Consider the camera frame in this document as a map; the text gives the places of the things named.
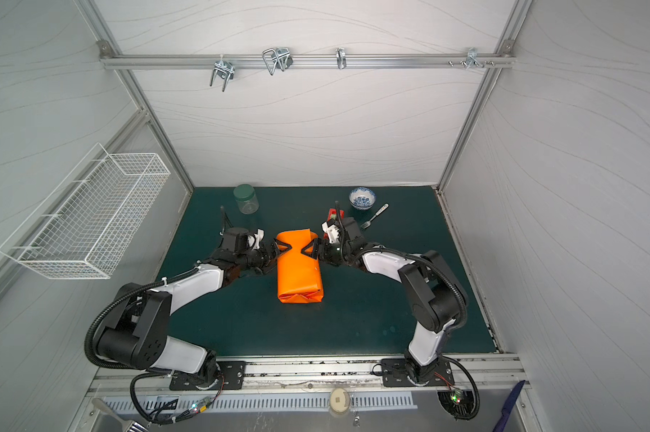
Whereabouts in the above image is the orange wrapping paper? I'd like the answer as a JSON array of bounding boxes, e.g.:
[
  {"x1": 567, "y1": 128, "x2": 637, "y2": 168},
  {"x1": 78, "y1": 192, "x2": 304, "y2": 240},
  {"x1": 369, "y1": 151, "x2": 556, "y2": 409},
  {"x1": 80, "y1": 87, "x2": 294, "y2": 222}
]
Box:
[{"x1": 276, "y1": 230, "x2": 324, "y2": 304}]

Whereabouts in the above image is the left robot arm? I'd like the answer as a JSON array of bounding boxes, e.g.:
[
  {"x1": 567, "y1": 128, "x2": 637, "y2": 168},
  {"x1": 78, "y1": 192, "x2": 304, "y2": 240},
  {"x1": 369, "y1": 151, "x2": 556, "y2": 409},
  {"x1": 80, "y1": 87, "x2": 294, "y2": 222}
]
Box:
[{"x1": 84, "y1": 228, "x2": 291, "y2": 380}]

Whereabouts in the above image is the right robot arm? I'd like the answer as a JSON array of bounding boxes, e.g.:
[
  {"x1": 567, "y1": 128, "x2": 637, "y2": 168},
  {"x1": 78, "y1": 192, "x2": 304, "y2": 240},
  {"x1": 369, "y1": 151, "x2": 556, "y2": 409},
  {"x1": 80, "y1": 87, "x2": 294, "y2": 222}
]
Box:
[{"x1": 301, "y1": 217, "x2": 468, "y2": 385}]

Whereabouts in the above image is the silver fork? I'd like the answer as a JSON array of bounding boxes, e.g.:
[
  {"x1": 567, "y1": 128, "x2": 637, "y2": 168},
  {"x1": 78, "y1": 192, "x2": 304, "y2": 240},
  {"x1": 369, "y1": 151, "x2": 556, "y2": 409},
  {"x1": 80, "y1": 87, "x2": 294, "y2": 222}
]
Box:
[{"x1": 360, "y1": 203, "x2": 389, "y2": 230}]

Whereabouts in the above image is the red tape dispenser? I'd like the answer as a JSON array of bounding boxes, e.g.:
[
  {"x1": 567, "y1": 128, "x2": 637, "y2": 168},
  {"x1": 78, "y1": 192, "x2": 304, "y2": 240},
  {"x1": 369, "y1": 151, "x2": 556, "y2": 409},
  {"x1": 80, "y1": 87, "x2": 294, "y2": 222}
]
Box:
[{"x1": 326, "y1": 208, "x2": 344, "y2": 226}]

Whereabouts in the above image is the blue white ceramic bowl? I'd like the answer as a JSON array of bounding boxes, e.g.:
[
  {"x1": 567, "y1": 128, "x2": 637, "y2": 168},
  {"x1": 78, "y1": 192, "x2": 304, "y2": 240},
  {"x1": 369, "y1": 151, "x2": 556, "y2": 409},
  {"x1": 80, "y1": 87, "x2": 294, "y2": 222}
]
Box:
[{"x1": 348, "y1": 187, "x2": 376, "y2": 211}]

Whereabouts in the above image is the green lid glass jar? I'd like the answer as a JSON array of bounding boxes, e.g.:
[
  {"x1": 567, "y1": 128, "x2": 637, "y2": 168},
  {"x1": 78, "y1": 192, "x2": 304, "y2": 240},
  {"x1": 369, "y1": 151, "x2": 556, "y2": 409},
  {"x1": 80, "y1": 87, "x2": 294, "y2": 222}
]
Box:
[{"x1": 233, "y1": 184, "x2": 259, "y2": 215}]

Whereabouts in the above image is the green table mat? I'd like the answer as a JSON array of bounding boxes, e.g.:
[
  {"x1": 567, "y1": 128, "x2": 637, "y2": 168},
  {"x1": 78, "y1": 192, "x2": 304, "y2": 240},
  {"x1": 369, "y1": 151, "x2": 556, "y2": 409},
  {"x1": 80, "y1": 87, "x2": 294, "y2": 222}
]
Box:
[{"x1": 159, "y1": 186, "x2": 468, "y2": 356}]

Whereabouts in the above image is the round white puck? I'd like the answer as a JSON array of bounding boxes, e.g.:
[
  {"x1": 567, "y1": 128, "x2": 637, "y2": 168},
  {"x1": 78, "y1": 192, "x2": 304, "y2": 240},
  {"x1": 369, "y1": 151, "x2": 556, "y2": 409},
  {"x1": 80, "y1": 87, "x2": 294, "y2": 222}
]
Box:
[{"x1": 329, "y1": 387, "x2": 352, "y2": 418}]

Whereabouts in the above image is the left metal clamp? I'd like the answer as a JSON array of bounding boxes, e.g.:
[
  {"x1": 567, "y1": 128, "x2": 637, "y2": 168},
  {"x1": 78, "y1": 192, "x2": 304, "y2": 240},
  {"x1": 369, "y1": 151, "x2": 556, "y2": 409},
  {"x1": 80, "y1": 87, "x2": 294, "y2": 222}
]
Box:
[{"x1": 209, "y1": 59, "x2": 235, "y2": 92}]

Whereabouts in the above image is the metal clamp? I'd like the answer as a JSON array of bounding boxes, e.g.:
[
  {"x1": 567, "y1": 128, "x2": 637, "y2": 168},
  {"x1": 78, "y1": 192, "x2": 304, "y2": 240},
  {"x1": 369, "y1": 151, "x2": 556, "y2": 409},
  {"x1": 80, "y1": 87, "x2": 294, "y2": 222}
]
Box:
[
  {"x1": 262, "y1": 47, "x2": 294, "y2": 76},
  {"x1": 209, "y1": 59, "x2": 235, "y2": 92}
]

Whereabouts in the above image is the middle metal clamp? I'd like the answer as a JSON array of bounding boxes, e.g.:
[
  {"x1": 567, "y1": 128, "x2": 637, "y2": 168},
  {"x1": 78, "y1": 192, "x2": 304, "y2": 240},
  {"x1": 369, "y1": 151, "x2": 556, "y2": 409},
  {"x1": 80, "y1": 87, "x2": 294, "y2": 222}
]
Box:
[{"x1": 262, "y1": 47, "x2": 294, "y2": 76}]

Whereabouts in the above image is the small metal hook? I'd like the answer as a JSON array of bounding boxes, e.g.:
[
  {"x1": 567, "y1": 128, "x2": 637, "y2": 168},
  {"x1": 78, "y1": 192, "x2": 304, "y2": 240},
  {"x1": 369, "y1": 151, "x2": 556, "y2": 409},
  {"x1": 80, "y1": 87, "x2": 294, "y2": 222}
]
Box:
[{"x1": 335, "y1": 48, "x2": 347, "y2": 70}]

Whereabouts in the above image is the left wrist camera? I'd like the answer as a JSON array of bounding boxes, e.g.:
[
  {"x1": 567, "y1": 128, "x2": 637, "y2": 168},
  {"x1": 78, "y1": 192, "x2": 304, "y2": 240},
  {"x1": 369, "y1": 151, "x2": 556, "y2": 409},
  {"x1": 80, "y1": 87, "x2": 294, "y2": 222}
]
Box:
[{"x1": 249, "y1": 229, "x2": 265, "y2": 250}]

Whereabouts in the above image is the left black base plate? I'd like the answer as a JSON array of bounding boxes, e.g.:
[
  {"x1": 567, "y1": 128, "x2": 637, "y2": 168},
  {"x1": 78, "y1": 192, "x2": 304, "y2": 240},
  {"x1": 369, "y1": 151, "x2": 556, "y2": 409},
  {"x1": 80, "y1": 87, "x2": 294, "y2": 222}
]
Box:
[{"x1": 170, "y1": 361, "x2": 246, "y2": 392}]

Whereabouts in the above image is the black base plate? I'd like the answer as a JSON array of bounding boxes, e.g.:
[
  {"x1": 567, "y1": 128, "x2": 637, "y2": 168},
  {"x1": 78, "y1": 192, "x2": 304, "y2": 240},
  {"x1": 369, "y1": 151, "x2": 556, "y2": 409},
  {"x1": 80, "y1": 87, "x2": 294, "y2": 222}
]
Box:
[
  {"x1": 170, "y1": 361, "x2": 246, "y2": 392},
  {"x1": 372, "y1": 357, "x2": 455, "y2": 388}
]

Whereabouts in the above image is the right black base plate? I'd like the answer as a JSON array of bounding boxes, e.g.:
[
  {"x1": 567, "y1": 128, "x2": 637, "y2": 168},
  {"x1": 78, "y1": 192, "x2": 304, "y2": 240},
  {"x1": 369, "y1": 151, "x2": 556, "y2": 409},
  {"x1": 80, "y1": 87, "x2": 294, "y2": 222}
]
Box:
[{"x1": 372, "y1": 357, "x2": 455, "y2": 388}]

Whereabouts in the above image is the white wire basket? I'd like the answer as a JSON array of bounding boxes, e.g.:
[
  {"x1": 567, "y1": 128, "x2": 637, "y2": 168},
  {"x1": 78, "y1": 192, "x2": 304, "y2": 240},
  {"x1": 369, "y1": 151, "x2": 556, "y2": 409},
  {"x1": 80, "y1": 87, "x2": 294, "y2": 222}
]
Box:
[{"x1": 0, "y1": 144, "x2": 170, "y2": 280}]

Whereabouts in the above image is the left base cable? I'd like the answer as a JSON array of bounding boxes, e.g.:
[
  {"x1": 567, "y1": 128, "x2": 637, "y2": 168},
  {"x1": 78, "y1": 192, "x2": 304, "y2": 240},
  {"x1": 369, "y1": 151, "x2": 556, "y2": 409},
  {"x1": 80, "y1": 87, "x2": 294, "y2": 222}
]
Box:
[{"x1": 128, "y1": 371, "x2": 226, "y2": 426}]

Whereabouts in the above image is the base cable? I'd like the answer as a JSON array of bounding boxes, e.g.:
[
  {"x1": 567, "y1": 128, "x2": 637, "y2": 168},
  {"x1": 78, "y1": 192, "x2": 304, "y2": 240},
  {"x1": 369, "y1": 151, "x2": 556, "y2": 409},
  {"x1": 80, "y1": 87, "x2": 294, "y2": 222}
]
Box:
[
  {"x1": 437, "y1": 355, "x2": 482, "y2": 421},
  {"x1": 128, "y1": 371, "x2": 226, "y2": 426}
]

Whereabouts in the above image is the aluminium cross rail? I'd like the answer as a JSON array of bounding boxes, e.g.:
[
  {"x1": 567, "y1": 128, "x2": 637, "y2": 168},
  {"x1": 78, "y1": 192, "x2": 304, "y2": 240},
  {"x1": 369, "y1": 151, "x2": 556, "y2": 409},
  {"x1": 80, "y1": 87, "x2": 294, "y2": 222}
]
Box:
[{"x1": 100, "y1": 51, "x2": 517, "y2": 70}]

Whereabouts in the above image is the right base cable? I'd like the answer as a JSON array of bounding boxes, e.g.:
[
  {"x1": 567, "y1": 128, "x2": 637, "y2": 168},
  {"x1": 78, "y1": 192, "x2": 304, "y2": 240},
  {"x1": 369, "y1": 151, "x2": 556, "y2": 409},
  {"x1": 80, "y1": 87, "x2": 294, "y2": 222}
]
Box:
[{"x1": 437, "y1": 355, "x2": 482, "y2": 421}]

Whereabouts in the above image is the blue handled tool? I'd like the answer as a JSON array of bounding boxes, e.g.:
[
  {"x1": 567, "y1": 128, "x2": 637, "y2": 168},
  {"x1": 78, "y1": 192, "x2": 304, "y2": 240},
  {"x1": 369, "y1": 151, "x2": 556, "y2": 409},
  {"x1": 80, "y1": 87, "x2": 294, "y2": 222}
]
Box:
[{"x1": 492, "y1": 380, "x2": 526, "y2": 432}]

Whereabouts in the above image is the right metal bracket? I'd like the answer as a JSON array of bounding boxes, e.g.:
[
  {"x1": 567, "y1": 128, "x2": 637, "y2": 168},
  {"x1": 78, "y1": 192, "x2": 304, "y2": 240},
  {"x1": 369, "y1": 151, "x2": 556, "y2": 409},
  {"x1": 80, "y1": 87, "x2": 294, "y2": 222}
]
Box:
[{"x1": 447, "y1": 48, "x2": 495, "y2": 69}]

